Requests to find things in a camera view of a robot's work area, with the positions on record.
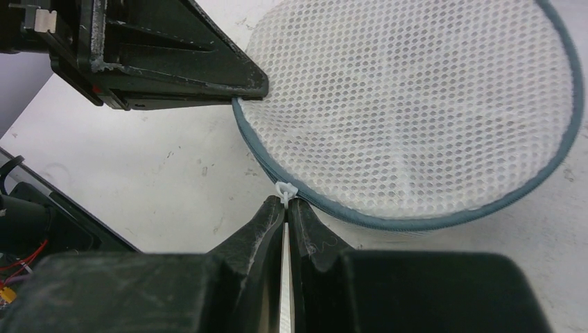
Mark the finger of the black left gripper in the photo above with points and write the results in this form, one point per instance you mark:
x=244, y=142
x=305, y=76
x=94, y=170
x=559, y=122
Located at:
x=153, y=55

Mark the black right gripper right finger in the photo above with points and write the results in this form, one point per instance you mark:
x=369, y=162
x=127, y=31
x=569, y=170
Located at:
x=337, y=288

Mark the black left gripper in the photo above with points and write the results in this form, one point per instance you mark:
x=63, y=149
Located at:
x=50, y=27

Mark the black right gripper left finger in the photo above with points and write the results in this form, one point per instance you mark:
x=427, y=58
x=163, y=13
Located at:
x=233, y=288

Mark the white zipper pull tab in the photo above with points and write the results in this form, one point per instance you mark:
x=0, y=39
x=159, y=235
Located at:
x=286, y=192

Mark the white mesh laundry bag blue zipper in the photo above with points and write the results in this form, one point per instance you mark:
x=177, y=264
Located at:
x=413, y=115

